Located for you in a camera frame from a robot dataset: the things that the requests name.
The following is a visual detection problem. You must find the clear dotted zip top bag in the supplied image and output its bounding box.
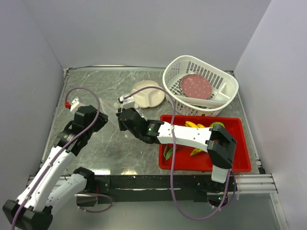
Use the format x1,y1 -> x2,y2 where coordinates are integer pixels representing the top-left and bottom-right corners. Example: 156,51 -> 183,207
99,98 -> 144,139

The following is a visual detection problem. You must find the pink dotted plate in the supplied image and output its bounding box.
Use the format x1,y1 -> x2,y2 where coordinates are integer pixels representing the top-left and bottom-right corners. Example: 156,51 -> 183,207
179,74 -> 213,100

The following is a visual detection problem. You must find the yellow banana bunch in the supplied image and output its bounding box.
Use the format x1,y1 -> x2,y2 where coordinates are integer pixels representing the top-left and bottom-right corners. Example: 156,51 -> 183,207
185,121 -> 205,157

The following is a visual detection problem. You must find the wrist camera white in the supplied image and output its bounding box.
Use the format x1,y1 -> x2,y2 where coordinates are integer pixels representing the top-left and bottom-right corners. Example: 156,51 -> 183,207
118,93 -> 136,110
64,97 -> 81,113

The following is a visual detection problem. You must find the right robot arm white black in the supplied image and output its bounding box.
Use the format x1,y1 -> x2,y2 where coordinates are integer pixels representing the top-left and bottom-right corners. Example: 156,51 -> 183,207
116,108 -> 237,191

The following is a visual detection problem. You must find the white plastic basket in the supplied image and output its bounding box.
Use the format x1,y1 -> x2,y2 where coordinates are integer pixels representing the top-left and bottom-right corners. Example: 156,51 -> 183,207
162,55 -> 239,116

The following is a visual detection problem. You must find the red plastic tray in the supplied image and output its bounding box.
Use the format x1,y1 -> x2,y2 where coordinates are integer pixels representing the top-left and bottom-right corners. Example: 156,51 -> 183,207
174,115 -> 251,173

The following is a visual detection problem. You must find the beige divided plate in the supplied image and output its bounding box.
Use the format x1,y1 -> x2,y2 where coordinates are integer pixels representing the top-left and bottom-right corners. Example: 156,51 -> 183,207
130,80 -> 165,108

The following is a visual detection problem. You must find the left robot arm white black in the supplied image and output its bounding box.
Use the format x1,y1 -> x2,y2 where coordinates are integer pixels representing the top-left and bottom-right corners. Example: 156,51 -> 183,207
2,105 -> 108,230

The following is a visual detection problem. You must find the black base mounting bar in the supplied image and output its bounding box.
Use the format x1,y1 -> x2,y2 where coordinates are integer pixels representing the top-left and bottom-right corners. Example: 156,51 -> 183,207
84,175 -> 226,202

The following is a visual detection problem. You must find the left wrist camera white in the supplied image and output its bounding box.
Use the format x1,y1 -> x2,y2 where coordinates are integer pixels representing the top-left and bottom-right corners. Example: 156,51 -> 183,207
64,97 -> 81,113

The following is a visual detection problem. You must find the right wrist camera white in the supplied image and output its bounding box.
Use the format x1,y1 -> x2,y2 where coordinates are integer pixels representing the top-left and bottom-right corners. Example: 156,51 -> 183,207
118,93 -> 136,110

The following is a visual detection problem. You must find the pink dragon fruit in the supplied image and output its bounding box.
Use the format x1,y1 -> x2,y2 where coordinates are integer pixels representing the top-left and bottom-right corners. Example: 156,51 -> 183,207
163,144 -> 174,161

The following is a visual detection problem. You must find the green apple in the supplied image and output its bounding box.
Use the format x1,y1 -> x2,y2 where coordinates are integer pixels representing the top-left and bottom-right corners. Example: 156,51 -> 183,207
209,122 -> 225,127

